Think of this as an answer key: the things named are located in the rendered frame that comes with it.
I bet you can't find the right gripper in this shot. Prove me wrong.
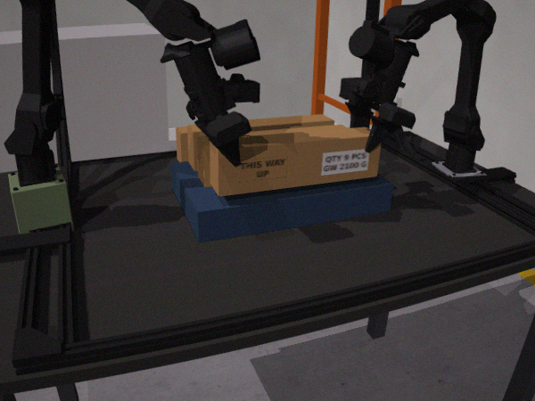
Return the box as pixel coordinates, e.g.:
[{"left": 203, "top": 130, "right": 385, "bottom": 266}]
[{"left": 184, "top": 73, "right": 251, "bottom": 167}]

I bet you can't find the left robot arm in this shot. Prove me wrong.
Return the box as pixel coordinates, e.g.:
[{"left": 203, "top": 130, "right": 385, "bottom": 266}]
[{"left": 340, "top": 0, "right": 497, "bottom": 174}]

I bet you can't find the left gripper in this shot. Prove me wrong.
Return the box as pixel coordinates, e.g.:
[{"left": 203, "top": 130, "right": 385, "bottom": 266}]
[{"left": 345, "top": 66, "right": 416, "bottom": 152}]

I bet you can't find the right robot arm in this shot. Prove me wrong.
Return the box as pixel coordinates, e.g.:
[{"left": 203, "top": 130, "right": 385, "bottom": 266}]
[{"left": 4, "top": 0, "right": 260, "bottom": 187}]

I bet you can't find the brown cardboard carton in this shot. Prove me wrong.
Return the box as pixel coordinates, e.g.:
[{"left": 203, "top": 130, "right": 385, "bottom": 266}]
[
  {"left": 187, "top": 114, "right": 334, "bottom": 171},
  {"left": 197, "top": 125, "right": 347, "bottom": 187},
  {"left": 210, "top": 127, "right": 382, "bottom": 196},
  {"left": 176, "top": 127, "right": 188, "bottom": 162}
]

